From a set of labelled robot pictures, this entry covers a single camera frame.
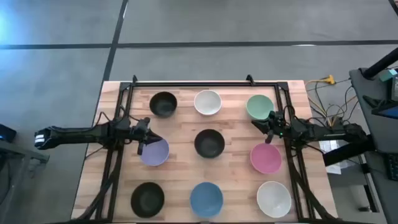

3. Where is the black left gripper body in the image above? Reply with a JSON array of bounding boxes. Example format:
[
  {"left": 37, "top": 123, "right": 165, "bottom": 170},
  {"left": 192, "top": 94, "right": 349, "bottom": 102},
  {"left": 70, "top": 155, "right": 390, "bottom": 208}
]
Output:
[{"left": 130, "top": 116, "right": 153, "bottom": 145}]

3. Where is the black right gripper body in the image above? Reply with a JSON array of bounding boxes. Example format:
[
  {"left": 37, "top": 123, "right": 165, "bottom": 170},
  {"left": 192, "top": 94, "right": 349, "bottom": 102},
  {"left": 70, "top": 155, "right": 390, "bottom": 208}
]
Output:
[{"left": 266, "top": 110, "right": 289, "bottom": 136}]

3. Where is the mint green bowl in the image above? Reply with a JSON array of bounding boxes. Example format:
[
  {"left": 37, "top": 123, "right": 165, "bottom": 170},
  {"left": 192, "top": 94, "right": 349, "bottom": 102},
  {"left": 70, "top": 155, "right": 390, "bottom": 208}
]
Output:
[{"left": 246, "top": 94, "right": 275, "bottom": 121}]

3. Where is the white bowl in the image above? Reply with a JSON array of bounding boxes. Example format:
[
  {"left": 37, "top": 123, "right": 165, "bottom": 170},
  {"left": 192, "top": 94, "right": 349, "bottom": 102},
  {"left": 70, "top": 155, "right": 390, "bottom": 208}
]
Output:
[
  {"left": 256, "top": 180, "right": 292, "bottom": 219},
  {"left": 193, "top": 90, "right": 223, "bottom": 116}
]

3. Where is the purple bowl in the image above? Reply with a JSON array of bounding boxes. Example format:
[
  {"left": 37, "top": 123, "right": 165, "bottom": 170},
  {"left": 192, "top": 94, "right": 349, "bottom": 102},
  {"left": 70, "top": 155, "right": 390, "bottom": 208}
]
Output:
[{"left": 139, "top": 138, "right": 170, "bottom": 167}]

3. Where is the pink bowl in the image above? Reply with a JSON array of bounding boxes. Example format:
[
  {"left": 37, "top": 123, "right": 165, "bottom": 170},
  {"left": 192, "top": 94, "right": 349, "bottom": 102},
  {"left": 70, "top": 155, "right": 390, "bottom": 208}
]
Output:
[{"left": 250, "top": 142, "right": 283, "bottom": 175}]

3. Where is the black bowl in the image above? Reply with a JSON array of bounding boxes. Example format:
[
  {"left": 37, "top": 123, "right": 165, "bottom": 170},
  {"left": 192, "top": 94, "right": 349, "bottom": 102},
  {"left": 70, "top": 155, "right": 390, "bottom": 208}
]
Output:
[
  {"left": 130, "top": 182, "right": 165, "bottom": 218},
  {"left": 194, "top": 129, "right": 226, "bottom": 159},
  {"left": 149, "top": 91, "right": 178, "bottom": 118}
]

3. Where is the white paper sheet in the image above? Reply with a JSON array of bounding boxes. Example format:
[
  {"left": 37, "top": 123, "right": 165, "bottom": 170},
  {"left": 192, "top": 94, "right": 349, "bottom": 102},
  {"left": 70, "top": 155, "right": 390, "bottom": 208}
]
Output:
[{"left": 318, "top": 139, "right": 343, "bottom": 175}]

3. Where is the black support beam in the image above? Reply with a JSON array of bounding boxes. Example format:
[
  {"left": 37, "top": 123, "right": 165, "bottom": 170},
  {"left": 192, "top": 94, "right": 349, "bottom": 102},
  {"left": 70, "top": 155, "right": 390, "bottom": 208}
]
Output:
[{"left": 322, "top": 135, "right": 376, "bottom": 167}]

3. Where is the blue bowl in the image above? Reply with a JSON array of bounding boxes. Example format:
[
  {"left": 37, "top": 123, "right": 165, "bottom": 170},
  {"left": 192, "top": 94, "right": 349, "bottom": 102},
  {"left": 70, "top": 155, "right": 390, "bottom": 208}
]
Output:
[{"left": 189, "top": 182, "right": 224, "bottom": 218}]

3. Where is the dark grey desk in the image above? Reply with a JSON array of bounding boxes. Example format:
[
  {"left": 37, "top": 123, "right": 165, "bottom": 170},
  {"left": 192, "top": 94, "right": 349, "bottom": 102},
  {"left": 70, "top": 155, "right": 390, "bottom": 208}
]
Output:
[{"left": 348, "top": 67, "right": 398, "bottom": 224}]

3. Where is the black tube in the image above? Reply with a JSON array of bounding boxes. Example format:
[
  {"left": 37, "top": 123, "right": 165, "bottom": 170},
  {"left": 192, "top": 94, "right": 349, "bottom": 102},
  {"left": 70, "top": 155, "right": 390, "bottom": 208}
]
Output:
[{"left": 362, "top": 46, "right": 398, "bottom": 80}]

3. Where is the teal box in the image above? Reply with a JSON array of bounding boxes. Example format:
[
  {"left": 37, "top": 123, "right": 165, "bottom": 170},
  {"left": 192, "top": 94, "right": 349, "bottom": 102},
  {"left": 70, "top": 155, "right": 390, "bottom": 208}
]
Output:
[{"left": 379, "top": 68, "right": 398, "bottom": 82}]

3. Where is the black keyboard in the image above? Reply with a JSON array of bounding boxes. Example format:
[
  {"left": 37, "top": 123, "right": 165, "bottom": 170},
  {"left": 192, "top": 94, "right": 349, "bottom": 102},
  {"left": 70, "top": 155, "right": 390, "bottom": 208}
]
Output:
[{"left": 386, "top": 152, "right": 398, "bottom": 182}]

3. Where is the dark device with blue light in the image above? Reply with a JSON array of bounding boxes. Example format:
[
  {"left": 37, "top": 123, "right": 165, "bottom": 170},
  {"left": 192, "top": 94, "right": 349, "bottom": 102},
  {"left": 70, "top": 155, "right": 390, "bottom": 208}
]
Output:
[{"left": 0, "top": 123, "right": 18, "bottom": 143}]

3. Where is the yellow cable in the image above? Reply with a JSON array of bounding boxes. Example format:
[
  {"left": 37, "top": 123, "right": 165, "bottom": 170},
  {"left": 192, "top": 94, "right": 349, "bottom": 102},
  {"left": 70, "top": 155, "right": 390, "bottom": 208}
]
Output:
[{"left": 305, "top": 78, "right": 326, "bottom": 94}]

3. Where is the black aluminium table frame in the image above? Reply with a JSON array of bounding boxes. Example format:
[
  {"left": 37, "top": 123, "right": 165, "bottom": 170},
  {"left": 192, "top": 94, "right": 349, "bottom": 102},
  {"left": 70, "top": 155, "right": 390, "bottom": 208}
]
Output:
[{"left": 74, "top": 74, "right": 341, "bottom": 224}]

